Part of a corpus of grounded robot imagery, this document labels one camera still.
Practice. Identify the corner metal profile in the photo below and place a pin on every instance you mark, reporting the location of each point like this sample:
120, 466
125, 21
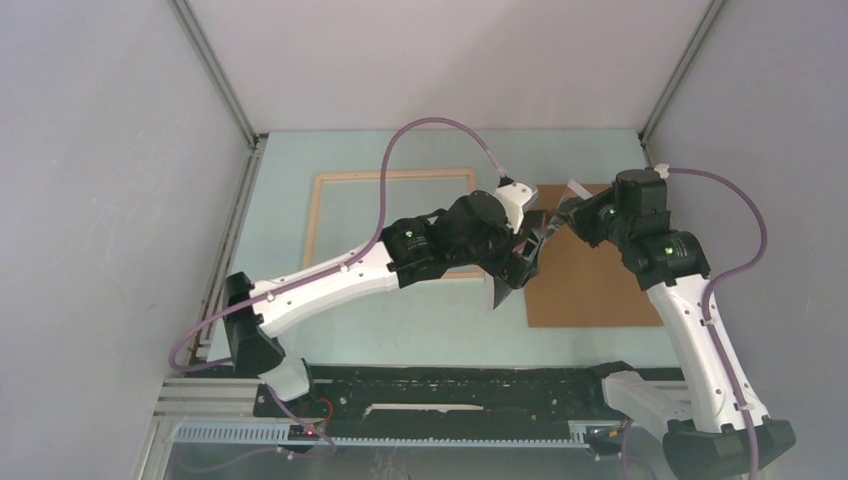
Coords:
198, 39
698, 39

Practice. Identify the left corner metal profile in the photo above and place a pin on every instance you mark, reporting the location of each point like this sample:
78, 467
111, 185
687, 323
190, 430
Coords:
198, 39

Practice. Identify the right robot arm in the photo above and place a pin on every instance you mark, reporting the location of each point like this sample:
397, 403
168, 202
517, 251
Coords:
725, 430

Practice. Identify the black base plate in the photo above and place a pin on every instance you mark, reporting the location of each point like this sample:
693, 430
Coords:
450, 404

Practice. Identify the wooden picture frame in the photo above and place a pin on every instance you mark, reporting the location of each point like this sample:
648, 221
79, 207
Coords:
345, 205

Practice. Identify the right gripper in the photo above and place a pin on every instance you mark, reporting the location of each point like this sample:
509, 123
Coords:
580, 216

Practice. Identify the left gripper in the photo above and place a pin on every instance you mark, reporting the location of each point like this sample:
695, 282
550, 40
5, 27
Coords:
514, 269

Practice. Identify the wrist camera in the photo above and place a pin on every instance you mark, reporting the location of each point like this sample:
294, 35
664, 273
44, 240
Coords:
516, 198
640, 192

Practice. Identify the printed photo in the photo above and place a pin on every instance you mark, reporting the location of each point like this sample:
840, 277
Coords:
502, 247

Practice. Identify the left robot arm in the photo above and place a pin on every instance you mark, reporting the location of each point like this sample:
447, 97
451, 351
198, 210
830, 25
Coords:
500, 233

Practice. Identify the aluminium rail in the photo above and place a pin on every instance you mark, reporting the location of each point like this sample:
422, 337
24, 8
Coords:
220, 398

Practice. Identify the brown backing board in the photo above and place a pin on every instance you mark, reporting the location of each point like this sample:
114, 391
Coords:
579, 286

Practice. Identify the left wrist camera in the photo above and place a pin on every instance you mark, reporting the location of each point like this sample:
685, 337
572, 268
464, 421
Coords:
516, 198

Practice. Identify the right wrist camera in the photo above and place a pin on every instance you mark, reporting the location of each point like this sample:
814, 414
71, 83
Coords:
640, 192

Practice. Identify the right corner metal profile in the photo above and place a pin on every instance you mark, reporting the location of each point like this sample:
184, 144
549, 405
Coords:
698, 39

